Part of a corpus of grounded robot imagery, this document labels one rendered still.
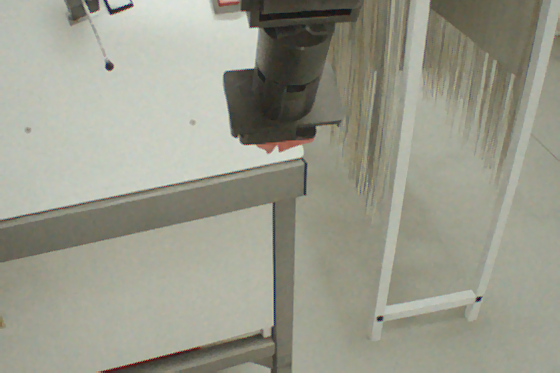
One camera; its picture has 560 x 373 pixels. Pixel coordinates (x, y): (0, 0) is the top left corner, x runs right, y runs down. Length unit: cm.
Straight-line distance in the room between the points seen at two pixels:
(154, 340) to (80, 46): 55
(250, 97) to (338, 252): 154
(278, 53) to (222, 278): 67
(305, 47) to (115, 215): 51
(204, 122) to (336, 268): 117
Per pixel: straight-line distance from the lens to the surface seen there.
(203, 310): 110
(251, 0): 39
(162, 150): 87
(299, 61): 44
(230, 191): 88
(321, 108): 52
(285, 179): 90
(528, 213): 237
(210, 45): 93
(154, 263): 99
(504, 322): 192
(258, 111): 51
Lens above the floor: 137
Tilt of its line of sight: 34 degrees down
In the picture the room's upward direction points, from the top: straight up
